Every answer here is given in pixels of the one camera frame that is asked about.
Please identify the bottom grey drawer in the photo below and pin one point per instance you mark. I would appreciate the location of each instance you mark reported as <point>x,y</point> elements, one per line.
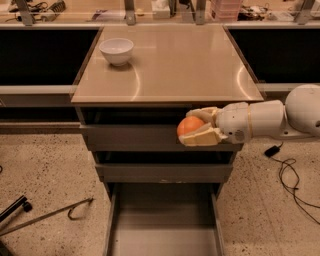
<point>148,219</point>

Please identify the grey drawer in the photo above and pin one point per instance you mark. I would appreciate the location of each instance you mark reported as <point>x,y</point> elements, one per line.
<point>137,129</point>
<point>164,167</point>
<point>148,219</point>

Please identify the white ceramic bowl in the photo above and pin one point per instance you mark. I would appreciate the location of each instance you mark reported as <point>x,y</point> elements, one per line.
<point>117,51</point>

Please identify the black tube on floor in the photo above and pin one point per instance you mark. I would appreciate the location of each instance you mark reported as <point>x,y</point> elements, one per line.
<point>22,201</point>

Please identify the metal hooked rod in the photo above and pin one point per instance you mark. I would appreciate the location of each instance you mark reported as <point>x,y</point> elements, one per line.
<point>69,209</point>

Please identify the grey drawer cabinet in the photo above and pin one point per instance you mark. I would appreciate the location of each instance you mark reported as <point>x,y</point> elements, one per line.
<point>173,66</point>

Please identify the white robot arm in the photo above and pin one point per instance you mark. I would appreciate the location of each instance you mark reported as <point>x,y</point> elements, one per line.
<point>297,117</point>

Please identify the orange fruit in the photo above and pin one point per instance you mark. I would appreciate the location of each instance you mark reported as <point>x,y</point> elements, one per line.
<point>189,124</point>

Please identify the pink plastic basket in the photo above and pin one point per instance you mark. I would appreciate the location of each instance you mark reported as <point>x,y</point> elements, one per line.
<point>225,10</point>

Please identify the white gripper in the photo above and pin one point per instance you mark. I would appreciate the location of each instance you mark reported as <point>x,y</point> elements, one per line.
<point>234,121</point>

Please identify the middle grey drawer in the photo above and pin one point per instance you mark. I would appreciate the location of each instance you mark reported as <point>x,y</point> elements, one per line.
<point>164,167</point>

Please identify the black power adapter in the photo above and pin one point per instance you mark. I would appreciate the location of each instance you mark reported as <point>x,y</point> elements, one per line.
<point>271,151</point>

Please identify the top grey drawer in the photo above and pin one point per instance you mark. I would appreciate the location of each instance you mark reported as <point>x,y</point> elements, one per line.
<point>137,129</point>

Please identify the white box on shelf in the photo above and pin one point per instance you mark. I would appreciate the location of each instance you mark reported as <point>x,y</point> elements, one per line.
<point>160,9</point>

